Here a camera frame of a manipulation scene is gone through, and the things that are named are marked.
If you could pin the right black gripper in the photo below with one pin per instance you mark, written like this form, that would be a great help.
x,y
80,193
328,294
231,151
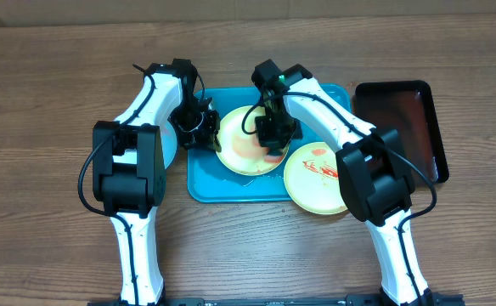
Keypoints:
x,y
274,138

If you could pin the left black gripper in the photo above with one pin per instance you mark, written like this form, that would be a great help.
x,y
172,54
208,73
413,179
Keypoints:
x,y
208,138

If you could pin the yellow-green plate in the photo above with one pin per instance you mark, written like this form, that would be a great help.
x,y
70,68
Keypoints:
x,y
241,152
312,180

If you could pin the orange green sponge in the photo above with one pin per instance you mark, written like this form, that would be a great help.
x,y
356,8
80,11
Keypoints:
x,y
274,157

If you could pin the light blue plate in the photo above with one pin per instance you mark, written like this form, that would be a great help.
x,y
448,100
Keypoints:
x,y
169,143

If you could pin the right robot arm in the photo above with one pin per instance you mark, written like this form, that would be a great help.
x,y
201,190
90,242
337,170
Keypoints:
x,y
376,180

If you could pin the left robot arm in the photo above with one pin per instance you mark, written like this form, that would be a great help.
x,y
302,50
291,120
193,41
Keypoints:
x,y
128,168

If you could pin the teal plastic tray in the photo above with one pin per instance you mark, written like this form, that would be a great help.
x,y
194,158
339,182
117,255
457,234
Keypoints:
x,y
209,181

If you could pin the black rectangular tray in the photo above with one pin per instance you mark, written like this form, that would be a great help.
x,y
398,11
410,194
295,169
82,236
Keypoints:
x,y
408,107

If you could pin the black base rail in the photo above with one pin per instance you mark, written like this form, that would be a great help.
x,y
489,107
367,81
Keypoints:
x,y
434,298

